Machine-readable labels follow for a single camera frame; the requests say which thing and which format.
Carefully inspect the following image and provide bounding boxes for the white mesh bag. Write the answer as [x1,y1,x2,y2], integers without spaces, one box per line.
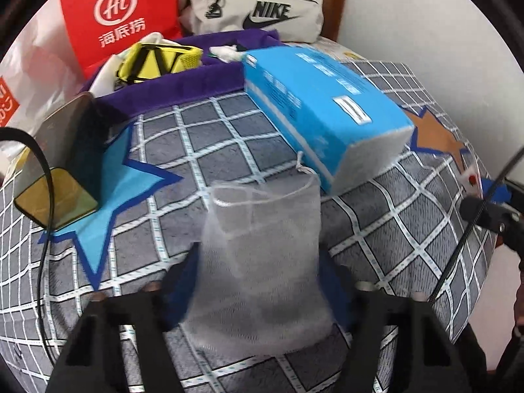
[182,161,333,359]

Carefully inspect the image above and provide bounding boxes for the white sponge block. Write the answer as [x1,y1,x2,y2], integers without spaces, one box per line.
[88,32,176,98]

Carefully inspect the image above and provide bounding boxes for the white cotton glove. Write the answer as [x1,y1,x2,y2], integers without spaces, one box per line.
[209,45,246,63]

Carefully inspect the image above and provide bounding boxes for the small printed snack packet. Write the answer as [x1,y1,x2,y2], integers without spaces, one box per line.
[458,163,483,198]

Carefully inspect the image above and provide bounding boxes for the grey checked bed cover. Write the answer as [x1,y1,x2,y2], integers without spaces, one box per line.
[0,59,498,393]

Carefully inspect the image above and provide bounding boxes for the blue tissue box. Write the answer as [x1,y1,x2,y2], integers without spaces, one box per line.
[242,46,414,195]

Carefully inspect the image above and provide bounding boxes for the purple fluffy towel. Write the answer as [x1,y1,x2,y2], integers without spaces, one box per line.
[81,29,283,124]

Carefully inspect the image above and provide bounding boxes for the yellow black pouch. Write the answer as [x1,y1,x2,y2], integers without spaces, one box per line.
[116,43,203,85]

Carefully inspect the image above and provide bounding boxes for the white sheet with fruit print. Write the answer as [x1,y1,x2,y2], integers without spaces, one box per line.
[286,36,365,63]

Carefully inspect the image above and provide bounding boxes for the white Miniso plastic bag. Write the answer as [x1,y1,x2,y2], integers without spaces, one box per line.
[1,20,84,135]

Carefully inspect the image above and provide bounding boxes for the beige Nike bag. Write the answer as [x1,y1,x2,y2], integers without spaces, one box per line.
[181,0,324,43]

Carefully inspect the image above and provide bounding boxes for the red Haidilao paper bag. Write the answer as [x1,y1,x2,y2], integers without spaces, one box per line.
[60,0,182,77]

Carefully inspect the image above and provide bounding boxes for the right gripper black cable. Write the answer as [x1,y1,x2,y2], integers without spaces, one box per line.
[427,142,524,305]

